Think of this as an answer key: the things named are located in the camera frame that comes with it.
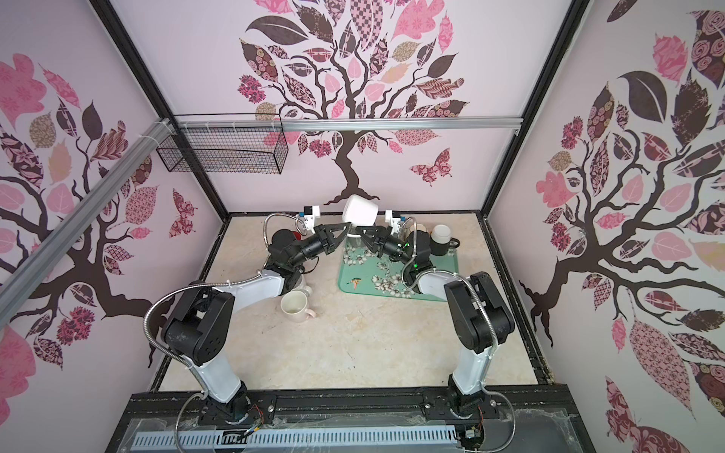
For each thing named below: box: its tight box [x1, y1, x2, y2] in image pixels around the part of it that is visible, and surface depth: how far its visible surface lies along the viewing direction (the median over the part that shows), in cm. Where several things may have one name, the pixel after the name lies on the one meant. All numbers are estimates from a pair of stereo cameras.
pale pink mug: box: [280, 290, 317, 324], surface depth 85 cm
